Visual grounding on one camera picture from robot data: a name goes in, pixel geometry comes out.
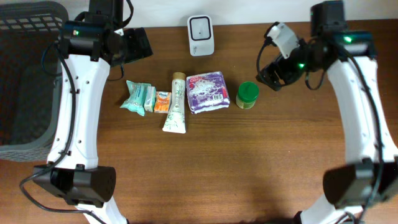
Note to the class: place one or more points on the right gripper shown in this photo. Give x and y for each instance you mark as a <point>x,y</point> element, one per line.
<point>273,73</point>

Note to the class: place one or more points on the white barcode scanner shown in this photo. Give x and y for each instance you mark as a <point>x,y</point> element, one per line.
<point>200,35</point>

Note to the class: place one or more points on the green lid glass jar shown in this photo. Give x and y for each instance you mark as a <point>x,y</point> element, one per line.
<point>247,95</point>

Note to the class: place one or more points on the white cream tube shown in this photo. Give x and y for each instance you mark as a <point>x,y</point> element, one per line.
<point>175,121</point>

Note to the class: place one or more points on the dark grey plastic basket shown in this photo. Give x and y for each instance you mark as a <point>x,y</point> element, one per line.
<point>30,82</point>

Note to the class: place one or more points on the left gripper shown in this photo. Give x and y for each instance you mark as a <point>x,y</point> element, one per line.
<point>135,52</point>

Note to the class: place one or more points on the small orange packet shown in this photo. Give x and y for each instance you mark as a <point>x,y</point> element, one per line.
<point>162,102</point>

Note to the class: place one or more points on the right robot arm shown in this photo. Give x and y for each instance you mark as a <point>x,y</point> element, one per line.
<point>348,59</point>

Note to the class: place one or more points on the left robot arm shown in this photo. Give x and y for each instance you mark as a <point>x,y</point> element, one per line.
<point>88,47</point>

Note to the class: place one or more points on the small white green packet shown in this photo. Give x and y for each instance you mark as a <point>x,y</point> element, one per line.
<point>149,102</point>

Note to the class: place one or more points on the purple pink tissue pack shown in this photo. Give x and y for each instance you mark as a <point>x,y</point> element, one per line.
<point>207,92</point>

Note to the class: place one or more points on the teal wet wipes pack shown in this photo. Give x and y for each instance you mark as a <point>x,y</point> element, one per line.
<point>135,102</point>

